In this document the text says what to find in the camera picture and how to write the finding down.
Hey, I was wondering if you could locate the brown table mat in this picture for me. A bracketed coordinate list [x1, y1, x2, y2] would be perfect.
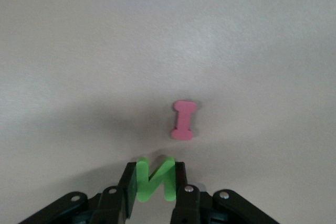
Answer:
[0, 0, 336, 224]

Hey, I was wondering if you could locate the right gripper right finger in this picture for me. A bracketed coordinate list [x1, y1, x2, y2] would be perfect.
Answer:
[170, 161, 279, 224]

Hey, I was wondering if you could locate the green foam letter N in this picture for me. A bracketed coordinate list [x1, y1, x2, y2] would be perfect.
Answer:
[136, 156, 176, 204]

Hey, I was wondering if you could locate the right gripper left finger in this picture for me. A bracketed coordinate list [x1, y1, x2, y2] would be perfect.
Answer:
[18, 162, 138, 224]

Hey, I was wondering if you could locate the red foam letter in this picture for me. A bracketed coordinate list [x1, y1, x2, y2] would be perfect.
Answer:
[171, 100, 197, 142]

